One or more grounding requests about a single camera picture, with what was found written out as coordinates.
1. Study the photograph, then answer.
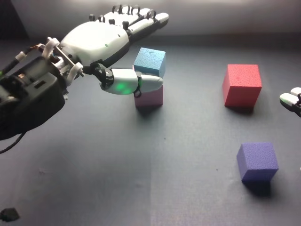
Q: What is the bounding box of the small purple foam cube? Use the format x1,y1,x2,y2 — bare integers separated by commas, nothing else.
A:
236,142,279,184

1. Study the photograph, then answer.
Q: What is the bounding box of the pink foam cube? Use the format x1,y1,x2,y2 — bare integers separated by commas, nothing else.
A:
133,65,164,108

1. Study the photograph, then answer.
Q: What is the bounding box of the grey table cloth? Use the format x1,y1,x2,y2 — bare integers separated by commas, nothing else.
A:
0,34,301,226

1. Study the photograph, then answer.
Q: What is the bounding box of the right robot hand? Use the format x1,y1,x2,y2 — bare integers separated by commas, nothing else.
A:
279,87,301,118

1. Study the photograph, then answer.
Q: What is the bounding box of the red foam cube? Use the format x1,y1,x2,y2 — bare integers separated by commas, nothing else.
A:
222,64,262,108

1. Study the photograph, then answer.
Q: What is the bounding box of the small blue foam cube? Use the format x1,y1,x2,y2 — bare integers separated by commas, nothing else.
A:
133,47,166,78

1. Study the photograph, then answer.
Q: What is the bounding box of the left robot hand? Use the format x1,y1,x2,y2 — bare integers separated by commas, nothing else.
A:
58,4,169,97

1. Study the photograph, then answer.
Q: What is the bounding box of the small black object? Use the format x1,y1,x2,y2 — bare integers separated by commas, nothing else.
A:
0,207,21,223

